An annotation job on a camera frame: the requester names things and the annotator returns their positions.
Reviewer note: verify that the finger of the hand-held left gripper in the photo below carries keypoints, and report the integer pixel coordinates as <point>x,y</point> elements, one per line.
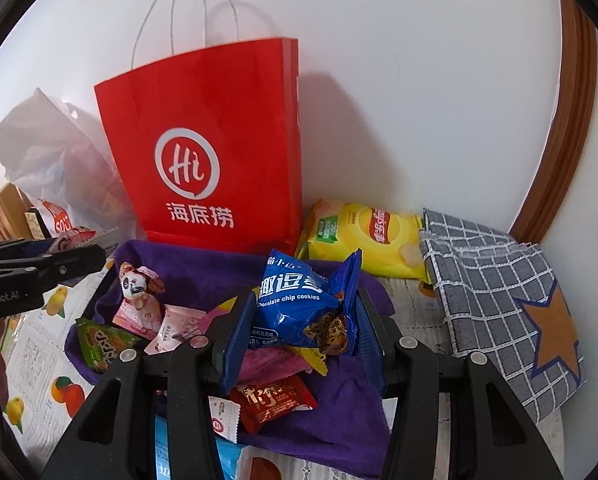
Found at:
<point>14,250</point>
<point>74,262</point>

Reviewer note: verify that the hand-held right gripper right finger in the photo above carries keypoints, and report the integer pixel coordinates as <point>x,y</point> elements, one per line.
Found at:
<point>376,355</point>

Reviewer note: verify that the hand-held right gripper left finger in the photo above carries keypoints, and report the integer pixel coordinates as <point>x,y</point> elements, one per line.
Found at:
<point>236,350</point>

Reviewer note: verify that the pink and yellow snack packet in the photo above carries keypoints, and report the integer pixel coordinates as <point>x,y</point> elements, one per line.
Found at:
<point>269,367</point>

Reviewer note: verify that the panda face snack packet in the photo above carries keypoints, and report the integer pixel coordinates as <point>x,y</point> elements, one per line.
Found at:
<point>134,290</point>

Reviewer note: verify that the small white red snack packet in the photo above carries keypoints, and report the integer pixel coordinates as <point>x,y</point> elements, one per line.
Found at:
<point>224,417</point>

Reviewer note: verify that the blue cookie packet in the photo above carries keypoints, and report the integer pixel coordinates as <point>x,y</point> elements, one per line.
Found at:
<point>294,305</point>

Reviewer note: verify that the green snack packet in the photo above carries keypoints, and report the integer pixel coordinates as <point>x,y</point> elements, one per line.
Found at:
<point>104,342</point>

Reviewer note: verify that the patterned cardboard box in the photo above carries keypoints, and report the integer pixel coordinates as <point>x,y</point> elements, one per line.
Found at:
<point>38,225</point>

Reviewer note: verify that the wooden headboard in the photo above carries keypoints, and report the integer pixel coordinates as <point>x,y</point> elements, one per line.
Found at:
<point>11,210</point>

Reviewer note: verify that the fruit print tablecloth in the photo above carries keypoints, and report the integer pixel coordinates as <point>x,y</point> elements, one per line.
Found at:
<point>39,350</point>

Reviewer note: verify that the purple towel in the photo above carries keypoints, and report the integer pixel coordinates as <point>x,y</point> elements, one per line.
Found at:
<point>329,410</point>

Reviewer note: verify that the white plastic bag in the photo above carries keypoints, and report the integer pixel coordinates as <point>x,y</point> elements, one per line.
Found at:
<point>44,150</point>

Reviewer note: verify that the blue tissue pack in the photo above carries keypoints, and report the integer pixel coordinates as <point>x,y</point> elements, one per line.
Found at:
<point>229,465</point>

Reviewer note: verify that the yellow chip bag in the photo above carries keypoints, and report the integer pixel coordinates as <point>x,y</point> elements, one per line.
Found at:
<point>364,240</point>

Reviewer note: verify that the grey checked folded cloth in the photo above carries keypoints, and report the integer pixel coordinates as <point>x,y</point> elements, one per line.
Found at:
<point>489,290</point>

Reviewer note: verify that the red paper bag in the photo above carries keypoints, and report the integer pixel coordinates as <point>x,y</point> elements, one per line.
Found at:
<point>204,110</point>

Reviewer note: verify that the brown wooden door frame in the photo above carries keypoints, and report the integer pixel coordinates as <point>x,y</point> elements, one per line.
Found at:
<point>564,110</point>

